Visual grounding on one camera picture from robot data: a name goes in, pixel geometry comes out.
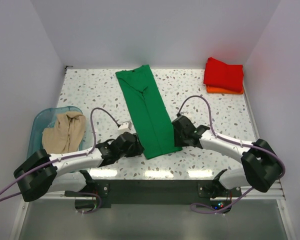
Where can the green t shirt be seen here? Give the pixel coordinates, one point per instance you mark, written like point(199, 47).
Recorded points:
point(147, 111)

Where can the red folded t shirt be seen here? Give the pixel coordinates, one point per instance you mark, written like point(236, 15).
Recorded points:
point(222, 75)

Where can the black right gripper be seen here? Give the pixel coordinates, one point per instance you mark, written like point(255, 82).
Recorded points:
point(177, 142)

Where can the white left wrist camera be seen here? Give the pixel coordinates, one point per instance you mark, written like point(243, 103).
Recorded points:
point(125, 127)

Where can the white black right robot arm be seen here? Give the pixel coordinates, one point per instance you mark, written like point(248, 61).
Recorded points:
point(261, 167)

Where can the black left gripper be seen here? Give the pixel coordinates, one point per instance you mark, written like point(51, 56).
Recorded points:
point(137, 148)

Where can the beige crumpled t shirt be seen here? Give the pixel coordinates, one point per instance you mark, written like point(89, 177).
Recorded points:
point(66, 135)

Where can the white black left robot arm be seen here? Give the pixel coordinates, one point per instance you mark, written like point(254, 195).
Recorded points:
point(43, 172)

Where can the clear blue plastic bin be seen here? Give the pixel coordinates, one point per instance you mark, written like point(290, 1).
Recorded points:
point(45, 119)

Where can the orange folded t shirt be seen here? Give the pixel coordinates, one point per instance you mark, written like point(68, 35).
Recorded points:
point(218, 90)

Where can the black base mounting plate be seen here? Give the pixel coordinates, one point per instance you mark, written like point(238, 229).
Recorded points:
point(107, 192)

